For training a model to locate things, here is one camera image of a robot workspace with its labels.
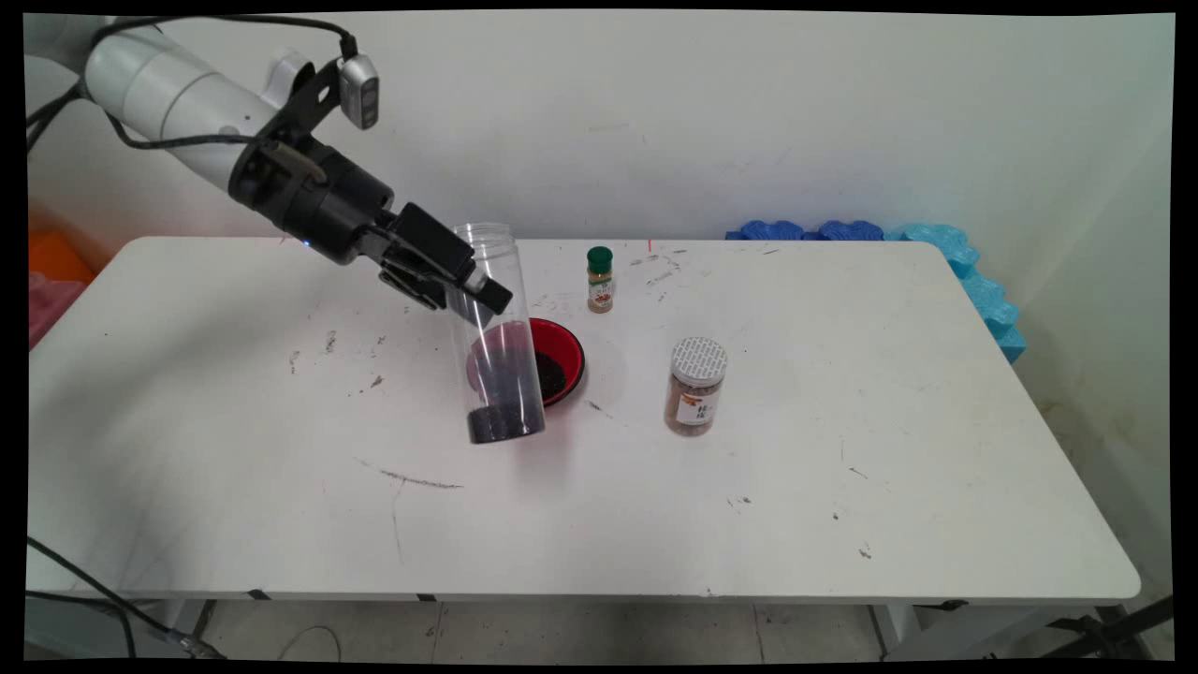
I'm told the black camera cable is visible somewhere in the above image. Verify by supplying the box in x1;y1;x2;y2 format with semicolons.
26;14;361;127

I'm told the pink object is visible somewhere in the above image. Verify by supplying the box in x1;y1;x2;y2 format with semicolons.
28;271;87;349

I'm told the light blue foam piece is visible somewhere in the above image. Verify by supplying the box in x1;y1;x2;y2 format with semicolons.
884;223;1028;364

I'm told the black tripod leg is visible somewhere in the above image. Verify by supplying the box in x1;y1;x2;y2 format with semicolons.
1044;597;1176;661

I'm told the brown spice jar white lid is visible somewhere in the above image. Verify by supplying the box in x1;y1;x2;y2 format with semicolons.
664;337;729;438

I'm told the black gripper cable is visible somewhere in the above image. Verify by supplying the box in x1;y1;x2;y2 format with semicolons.
26;84;329;183

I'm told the black seeds heap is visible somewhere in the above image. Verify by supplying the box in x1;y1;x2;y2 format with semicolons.
532;349;568;401
468;398;546;445

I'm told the green-capped spice bottle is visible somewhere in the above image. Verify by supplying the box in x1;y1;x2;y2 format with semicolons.
587;246;616;315

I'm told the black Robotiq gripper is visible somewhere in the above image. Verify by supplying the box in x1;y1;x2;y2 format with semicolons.
227;136;515;316

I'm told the clear plastic jar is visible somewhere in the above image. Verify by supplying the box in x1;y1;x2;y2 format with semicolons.
447;222;548;446

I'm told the white table leg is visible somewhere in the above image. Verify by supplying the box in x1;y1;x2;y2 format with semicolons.
869;605;923;659
168;599;218;647

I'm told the black floor cable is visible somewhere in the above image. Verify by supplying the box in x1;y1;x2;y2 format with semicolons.
26;535;226;659

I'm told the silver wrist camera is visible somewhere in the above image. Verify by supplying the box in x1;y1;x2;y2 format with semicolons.
337;53;381;131

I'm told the orange object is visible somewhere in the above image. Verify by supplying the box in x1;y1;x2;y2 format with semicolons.
28;231;97;285

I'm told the red bowl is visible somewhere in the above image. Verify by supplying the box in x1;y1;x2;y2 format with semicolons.
465;317;587;410

